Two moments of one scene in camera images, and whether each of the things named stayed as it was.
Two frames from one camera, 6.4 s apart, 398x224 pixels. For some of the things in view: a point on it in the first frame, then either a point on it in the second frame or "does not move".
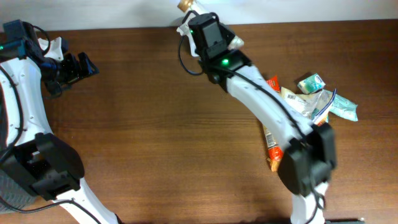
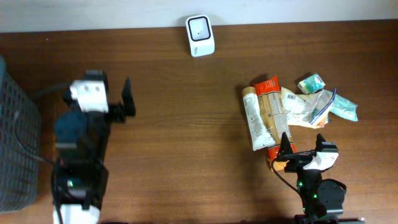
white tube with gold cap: (192, 5) → (260, 135)
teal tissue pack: (311, 84) does not move
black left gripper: (77, 71) → (118, 109)
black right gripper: (224, 36) → (285, 153)
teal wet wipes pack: (343, 107) does not move
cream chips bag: (314, 105) does not move
